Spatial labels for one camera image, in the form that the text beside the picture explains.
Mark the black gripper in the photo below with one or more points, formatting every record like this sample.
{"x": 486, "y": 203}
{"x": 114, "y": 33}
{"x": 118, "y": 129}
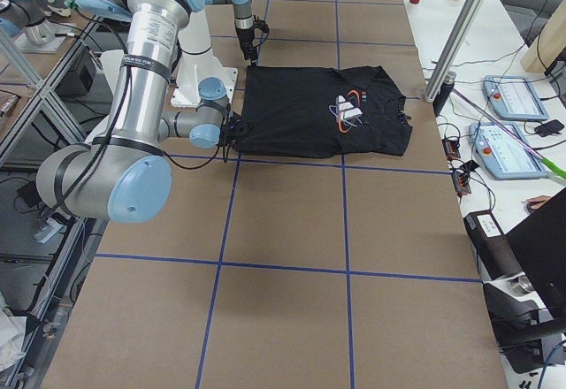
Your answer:
{"x": 244, "y": 40}
{"x": 230, "y": 133}

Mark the black t-shirt with logo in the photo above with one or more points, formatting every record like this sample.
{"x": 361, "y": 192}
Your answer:
{"x": 316, "y": 112}

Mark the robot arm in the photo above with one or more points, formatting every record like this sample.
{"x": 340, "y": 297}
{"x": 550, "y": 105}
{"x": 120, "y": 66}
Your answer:
{"x": 245, "y": 19}
{"x": 122, "y": 175}

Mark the black bottle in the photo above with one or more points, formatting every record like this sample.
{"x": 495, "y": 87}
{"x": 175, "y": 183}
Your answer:
{"x": 446, "y": 89}

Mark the near teach pendant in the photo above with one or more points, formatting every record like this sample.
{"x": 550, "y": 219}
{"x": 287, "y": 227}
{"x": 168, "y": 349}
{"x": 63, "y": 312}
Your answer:
{"x": 502, "y": 156}

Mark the teach pendant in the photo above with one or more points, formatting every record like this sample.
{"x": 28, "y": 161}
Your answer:
{"x": 514, "y": 98}
{"x": 502, "y": 156}

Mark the far teach pendant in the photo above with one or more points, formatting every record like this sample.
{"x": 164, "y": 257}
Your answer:
{"x": 514, "y": 98}

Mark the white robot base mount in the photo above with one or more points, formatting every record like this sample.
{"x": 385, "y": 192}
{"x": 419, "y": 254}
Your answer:
{"x": 198, "y": 62}

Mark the aluminium frame post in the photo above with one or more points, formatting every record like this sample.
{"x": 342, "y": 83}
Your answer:
{"x": 454, "y": 42}

